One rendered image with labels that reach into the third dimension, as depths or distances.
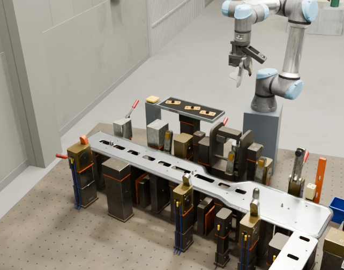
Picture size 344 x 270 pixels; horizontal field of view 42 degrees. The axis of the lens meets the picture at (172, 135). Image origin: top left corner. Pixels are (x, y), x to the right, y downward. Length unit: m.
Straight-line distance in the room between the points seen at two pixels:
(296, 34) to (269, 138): 0.61
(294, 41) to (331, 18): 5.57
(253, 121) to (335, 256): 1.02
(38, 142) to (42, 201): 1.55
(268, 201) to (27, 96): 2.49
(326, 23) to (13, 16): 5.53
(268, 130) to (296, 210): 0.71
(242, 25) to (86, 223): 1.28
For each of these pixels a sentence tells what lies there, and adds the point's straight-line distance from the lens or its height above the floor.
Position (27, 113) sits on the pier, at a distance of 4.04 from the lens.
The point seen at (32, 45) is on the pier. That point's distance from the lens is 3.90.
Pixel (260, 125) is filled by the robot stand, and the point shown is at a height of 1.03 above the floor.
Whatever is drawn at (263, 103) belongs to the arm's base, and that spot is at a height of 1.16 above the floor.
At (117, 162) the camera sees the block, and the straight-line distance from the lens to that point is 2.26.
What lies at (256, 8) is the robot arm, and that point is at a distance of 2.07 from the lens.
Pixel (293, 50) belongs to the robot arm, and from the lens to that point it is 2.43.
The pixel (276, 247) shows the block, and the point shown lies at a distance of 1.86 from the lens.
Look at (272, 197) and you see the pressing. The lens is 2.08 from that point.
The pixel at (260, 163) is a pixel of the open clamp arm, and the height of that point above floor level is 1.09.
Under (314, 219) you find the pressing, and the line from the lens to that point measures 2.00.
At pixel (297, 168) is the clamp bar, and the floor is 1.12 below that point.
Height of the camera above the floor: 2.24
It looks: 29 degrees down
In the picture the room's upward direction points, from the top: 2 degrees counter-clockwise
